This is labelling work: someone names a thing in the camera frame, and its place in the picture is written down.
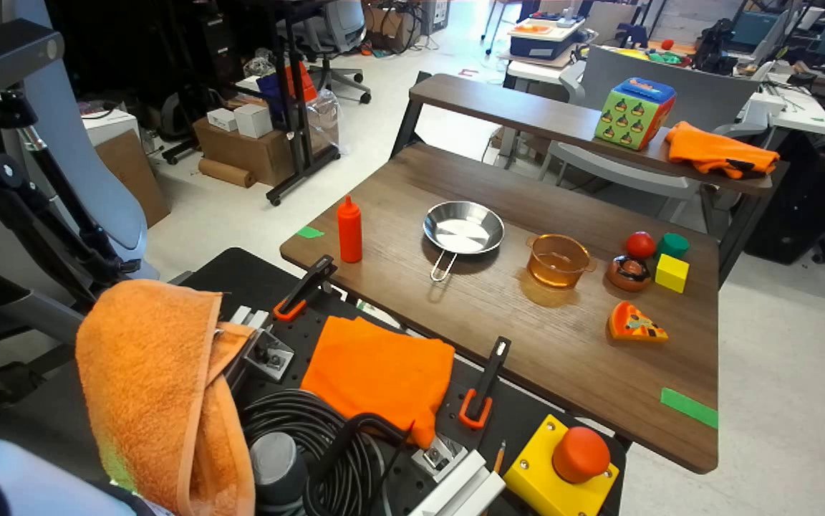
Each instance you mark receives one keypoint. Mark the black floor stand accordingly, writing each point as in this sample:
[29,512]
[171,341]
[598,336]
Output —
[294,116]

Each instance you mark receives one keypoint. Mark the device with orange top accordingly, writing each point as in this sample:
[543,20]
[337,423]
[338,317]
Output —
[545,37]

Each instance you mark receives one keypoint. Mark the aluminium extrusion bar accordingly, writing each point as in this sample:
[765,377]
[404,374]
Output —
[459,482]

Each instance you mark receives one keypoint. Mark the yellow emergency stop box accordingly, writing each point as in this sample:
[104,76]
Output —
[560,469]

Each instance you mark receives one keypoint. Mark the small wooden stick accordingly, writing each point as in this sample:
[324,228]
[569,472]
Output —
[500,457]

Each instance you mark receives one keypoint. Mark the white cardboard boxes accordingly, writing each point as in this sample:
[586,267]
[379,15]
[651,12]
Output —
[242,119]

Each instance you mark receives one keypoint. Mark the folded orange cloth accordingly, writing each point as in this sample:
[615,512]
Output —
[379,374]

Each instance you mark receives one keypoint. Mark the orange terry towel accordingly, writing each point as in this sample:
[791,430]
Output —
[159,392]

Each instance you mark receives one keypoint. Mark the cardboard tube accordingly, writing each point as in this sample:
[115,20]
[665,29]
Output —
[224,174]

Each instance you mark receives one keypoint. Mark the small white bracket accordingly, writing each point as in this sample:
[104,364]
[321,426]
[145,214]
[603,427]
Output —
[245,317]

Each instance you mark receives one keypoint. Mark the black office chair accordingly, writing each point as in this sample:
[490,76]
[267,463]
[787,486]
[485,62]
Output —
[804,205]

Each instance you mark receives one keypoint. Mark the colourful toy cube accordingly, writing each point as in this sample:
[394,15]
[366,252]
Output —
[635,113]

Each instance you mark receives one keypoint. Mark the crumpled orange cloth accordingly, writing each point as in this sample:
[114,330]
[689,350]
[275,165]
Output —
[717,149]

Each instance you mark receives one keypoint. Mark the amber transparent bowl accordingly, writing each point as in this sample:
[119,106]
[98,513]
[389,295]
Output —
[556,263]

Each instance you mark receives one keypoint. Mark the silver metal pan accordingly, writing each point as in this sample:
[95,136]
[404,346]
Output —
[462,228]

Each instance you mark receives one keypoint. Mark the dark wooden bench table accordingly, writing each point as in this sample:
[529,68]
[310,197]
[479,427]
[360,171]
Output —
[507,106]

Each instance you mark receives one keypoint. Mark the black stereo camera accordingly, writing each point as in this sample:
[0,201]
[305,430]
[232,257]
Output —
[0,59]

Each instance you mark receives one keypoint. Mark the grey cylinder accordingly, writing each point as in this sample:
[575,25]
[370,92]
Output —
[275,463]

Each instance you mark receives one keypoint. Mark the grey office chair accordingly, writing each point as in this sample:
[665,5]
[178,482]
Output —
[337,45]

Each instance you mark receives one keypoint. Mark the red toy ball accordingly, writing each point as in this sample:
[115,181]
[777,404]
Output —
[639,244]

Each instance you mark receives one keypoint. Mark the white height-adjustable desk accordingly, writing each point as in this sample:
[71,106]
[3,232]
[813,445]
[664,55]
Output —
[536,76]

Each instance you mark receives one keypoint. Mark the short green tape strip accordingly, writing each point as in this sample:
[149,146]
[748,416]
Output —
[310,232]

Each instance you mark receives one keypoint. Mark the brown cardboard box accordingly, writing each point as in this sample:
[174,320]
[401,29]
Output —
[131,174]

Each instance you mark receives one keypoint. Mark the long green tape strip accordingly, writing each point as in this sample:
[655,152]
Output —
[689,407]

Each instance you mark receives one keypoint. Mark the black camera tripod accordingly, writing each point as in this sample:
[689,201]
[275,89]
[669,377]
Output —
[13,211]

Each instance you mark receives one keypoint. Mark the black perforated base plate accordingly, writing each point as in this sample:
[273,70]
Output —
[230,275]

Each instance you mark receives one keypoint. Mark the square metal bracket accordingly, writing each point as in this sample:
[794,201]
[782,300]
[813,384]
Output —
[443,457]
[267,350]

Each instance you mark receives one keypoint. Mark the toy pizza slice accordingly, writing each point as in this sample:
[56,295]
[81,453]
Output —
[631,326]

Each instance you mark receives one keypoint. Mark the brown toy donut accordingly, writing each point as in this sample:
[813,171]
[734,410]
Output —
[628,273]

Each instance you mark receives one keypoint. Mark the large cardboard box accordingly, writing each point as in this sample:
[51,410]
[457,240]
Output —
[245,152]

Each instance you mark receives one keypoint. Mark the red squeeze bottle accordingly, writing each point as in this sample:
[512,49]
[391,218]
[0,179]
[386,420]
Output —
[350,232]

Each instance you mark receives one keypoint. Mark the green toy block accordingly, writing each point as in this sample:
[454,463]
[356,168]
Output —
[675,244]

